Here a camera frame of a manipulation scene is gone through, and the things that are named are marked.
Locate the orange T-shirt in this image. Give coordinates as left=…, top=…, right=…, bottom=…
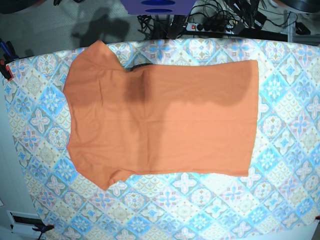
left=63, top=41, right=259, bottom=190

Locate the white power strip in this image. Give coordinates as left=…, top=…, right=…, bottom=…
left=185, top=22, right=234, bottom=34

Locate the blue plastic box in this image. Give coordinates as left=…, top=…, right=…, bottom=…
left=120, top=0, right=196, bottom=16

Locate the black power adapter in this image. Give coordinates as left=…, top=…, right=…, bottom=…
left=253, top=12, right=267, bottom=30

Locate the patterned blue tablecloth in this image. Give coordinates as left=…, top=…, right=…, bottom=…
left=2, top=38, right=320, bottom=240

